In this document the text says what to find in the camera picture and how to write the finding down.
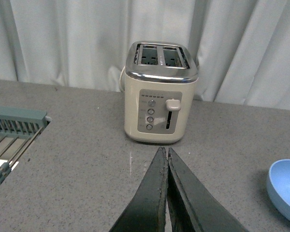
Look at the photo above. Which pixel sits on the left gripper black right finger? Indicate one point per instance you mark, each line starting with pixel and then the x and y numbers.
pixel 192 207

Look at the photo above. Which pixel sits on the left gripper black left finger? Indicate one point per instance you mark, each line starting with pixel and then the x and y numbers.
pixel 146 212

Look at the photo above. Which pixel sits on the blue bowl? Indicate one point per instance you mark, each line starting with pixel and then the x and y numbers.
pixel 278 186

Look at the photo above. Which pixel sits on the cream two-slot toaster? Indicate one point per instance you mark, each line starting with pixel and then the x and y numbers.
pixel 160 80

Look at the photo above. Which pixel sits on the green dish rack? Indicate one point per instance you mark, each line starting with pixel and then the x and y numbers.
pixel 19 127

